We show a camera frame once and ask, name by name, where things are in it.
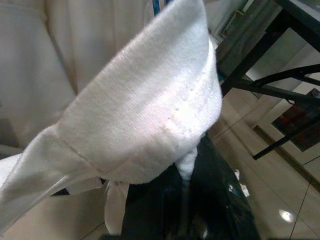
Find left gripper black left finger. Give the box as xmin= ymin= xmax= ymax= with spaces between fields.
xmin=121 ymin=162 xmax=191 ymax=240

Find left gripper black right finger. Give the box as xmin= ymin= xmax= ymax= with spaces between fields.
xmin=188 ymin=131 xmax=261 ymax=240

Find white t-shirt black print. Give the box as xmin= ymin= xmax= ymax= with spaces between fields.
xmin=0 ymin=0 xmax=224 ymax=236

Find blue plastic hanger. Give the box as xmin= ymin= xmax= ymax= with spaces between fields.
xmin=150 ymin=0 xmax=162 ymax=16

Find white glass-door cabinet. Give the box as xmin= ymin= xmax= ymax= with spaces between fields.
xmin=253 ymin=96 xmax=320 ymax=167

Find black table legs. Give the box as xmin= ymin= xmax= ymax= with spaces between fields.
xmin=219 ymin=0 xmax=320 ymax=161

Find plain white t-shirt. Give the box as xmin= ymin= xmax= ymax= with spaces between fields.
xmin=0 ymin=0 xmax=157 ymax=151

